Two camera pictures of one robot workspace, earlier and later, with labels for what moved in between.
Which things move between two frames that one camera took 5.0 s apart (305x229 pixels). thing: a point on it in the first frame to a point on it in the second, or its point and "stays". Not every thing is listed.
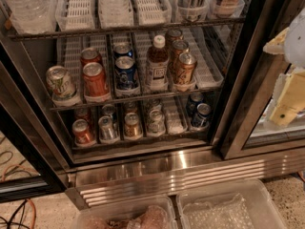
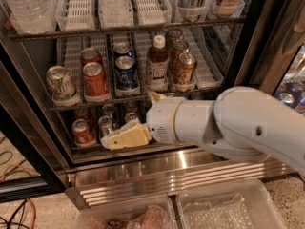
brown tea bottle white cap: (157, 63) stays
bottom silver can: (107, 130) stays
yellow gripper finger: (276, 45) to (160, 117)
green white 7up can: (60, 81) stays
